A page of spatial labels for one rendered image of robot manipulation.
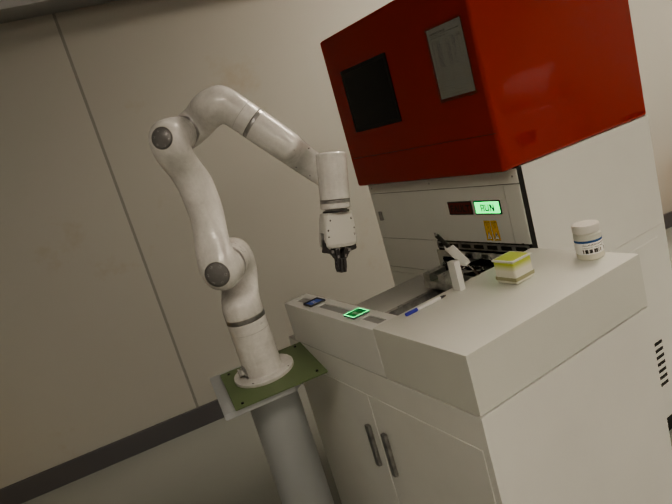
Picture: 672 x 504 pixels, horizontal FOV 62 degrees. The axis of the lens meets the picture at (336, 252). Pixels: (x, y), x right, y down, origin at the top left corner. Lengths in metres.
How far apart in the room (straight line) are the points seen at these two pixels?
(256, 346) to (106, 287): 1.82
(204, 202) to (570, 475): 1.17
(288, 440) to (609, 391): 0.91
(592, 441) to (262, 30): 2.79
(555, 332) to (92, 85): 2.71
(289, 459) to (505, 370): 0.81
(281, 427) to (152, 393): 1.86
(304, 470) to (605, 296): 1.02
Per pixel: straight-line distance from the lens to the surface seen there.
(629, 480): 1.78
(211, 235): 1.61
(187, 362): 3.53
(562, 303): 1.42
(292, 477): 1.88
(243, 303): 1.67
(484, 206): 1.93
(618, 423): 1.68
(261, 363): 1.73
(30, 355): 3.53
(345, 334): 1.64
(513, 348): 1.32
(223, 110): 1.57
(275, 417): 1.78
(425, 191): 2.14
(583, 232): 1.63
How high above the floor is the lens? 1.49
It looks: 12 degrees down
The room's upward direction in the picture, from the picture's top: 16 degrees counter-clockwise
